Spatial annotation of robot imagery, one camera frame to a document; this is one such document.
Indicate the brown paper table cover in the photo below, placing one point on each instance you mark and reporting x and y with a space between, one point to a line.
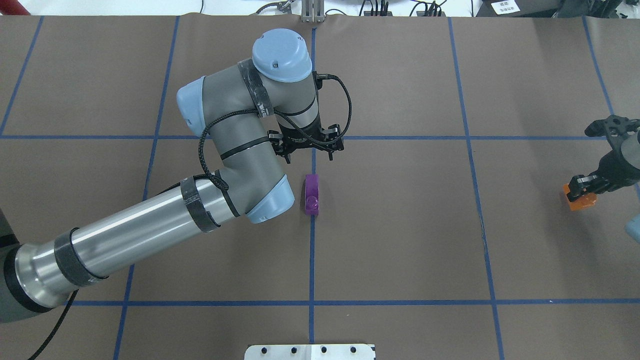
442 233

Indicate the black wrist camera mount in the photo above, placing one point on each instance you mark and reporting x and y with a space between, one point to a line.
616 129
286 141

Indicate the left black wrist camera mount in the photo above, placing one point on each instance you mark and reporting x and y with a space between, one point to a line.
286 141

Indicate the orange trapezoid block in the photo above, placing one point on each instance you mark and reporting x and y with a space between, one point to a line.
585 201

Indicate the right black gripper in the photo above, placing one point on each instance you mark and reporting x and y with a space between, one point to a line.
616 166

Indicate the aluminium frame post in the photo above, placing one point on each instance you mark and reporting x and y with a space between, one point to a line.
312 11

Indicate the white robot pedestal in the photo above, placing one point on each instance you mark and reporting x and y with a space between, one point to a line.
335 351

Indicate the purple trapezoid block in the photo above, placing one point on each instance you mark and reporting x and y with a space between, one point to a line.
311 195

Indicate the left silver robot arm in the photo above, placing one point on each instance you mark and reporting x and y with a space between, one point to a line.
229 107

